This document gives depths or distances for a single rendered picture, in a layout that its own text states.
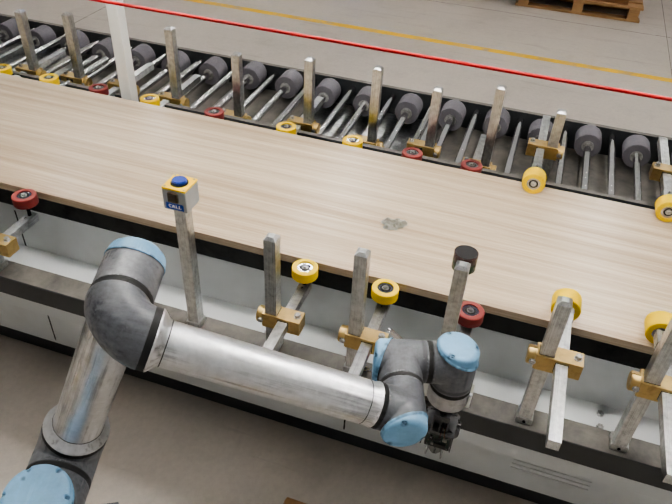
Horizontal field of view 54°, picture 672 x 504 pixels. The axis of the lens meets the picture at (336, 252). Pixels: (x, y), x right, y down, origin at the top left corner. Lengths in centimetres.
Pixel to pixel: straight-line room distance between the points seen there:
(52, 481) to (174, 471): 105
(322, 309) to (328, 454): 71
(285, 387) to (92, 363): 43
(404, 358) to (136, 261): 56
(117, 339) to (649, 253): 171
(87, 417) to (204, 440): 117
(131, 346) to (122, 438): 162
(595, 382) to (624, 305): 24
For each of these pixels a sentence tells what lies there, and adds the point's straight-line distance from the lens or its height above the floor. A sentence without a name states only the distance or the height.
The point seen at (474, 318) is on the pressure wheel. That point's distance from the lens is 189.
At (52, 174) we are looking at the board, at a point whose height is 90.
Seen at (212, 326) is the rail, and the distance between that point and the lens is 211.
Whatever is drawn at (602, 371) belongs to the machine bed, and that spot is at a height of 76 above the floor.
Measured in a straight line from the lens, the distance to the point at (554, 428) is 163.
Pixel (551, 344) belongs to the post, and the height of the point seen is 101.
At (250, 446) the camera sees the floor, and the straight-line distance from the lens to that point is 267.
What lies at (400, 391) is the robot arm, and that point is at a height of 119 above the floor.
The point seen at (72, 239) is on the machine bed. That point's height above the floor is 71.
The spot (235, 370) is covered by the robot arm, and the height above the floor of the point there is 129.
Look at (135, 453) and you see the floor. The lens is 272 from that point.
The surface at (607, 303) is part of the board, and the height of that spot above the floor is 90.
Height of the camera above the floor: 219
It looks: 39 degrees down
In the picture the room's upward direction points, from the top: 3 degrees clockwise
